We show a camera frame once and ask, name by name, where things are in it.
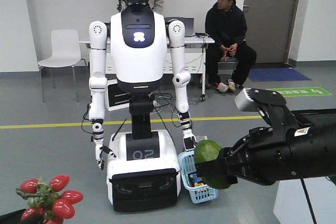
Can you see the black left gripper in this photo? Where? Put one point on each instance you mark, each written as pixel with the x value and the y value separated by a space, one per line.
pixel 16 217

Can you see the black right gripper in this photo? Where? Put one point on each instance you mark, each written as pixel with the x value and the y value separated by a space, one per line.
pixel 264 155

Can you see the green avocado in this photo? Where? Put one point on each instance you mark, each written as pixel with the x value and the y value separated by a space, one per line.
pixel 208 150

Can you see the red cherry tomato bunch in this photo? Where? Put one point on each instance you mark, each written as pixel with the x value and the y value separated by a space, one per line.
pixel 48 202

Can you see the black Franzzi cookie box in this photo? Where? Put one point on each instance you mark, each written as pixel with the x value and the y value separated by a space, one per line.
pixel 195 180

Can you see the light blue plastic basket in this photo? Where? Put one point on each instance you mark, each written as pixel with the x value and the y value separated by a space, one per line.
pixel 198 190

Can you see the white humanoid robot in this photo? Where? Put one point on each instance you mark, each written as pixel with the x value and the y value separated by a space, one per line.
pixel 143 172

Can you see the seated man in black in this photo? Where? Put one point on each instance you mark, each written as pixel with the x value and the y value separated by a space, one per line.
pixel 225 23

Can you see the white plastic chair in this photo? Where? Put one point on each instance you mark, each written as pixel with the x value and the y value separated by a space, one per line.
pixel 66 52

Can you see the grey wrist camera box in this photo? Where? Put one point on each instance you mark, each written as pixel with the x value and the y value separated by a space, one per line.
pixel 244 101

